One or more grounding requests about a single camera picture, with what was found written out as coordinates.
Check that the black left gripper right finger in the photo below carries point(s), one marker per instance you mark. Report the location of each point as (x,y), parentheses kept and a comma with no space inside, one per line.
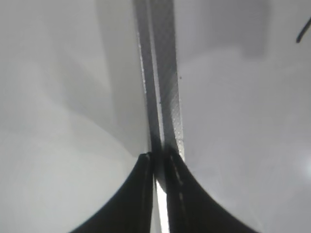
(190,208)

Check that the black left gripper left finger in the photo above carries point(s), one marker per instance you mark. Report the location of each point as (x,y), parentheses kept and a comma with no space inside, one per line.
(130,208)

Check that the white whiteboard with grey frame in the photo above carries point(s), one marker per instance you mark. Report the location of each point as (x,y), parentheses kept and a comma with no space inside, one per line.
(227,85)

